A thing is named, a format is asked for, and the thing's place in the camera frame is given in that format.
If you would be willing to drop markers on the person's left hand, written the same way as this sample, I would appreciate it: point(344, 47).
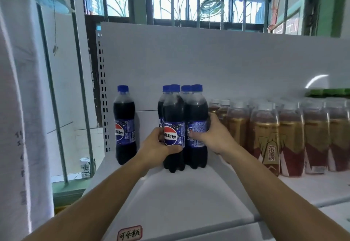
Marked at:
point(156, 148)

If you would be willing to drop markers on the person's right hand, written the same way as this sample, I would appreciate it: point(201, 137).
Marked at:
point(216, 137)

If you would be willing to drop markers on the group of blue-capped cola bottles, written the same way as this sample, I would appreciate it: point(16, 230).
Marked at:
point(124, 112)

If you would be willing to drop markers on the row of amber drink bottles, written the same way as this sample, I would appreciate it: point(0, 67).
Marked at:
point(295, 139)

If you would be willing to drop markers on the white metal shelf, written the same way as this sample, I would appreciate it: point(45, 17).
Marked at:
point(246, 57)

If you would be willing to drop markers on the person's right forearm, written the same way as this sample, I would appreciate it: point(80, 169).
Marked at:
point(284, 200)

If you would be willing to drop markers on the person's left forearm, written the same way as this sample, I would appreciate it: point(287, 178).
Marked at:
point(87, 205)

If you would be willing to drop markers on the red-bordered shelf label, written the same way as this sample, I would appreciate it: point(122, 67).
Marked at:
point(129, 232)

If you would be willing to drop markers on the small white carton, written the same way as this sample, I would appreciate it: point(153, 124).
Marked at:
point(85, 167)

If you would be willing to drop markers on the white panelled door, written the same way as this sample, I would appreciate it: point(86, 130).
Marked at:
point(71, 96)

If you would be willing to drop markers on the round glass hanging disc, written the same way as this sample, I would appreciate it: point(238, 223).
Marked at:
point(50, 0)
point(211, 7)

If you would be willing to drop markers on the pink hanging cloth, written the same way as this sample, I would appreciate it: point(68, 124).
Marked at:
point(276, 16)

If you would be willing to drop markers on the small brass pendant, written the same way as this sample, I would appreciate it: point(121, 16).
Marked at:
point(54, 49)

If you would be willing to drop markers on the white bamboo print curtain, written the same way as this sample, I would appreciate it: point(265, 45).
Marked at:
point(16, 112)

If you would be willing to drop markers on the barred window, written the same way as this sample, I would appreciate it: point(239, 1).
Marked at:
point(164, 0)

